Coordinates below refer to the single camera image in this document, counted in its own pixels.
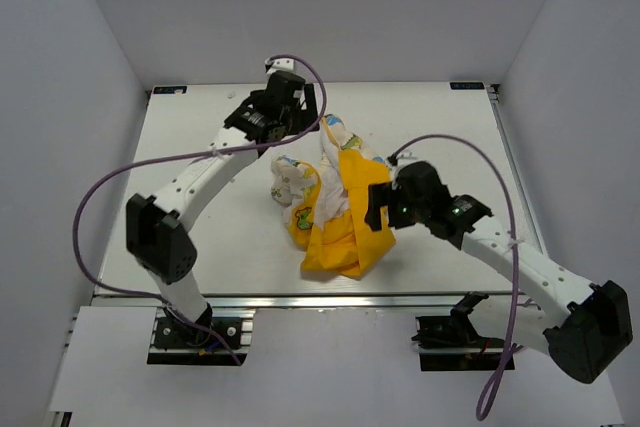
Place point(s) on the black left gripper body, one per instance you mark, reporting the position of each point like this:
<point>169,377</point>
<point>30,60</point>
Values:
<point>290,120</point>

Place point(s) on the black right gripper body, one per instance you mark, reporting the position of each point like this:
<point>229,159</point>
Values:
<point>405,212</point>

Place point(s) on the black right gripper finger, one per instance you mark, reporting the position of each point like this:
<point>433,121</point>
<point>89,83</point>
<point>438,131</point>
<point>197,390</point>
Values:
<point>376,217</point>
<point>378,195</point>

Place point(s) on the yellow cream dinosaur print jacket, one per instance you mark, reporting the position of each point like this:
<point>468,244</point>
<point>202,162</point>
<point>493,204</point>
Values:
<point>324,206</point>

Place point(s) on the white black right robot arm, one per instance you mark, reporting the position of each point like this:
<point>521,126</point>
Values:
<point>580,325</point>

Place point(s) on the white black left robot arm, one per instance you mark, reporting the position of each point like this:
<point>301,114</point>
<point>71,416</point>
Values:
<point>158,226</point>

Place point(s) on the blue left corner label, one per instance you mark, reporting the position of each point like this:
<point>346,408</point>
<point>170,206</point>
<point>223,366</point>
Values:
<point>169,90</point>

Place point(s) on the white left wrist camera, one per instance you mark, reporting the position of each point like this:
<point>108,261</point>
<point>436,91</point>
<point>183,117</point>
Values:
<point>285,64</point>

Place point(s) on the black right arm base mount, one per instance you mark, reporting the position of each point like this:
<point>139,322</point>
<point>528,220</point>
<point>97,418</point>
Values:
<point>449,343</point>

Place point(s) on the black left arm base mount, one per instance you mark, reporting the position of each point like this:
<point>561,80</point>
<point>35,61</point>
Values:
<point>174,344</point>

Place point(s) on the aluminium front table rail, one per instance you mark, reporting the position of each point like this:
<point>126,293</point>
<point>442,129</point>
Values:
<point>334,301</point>

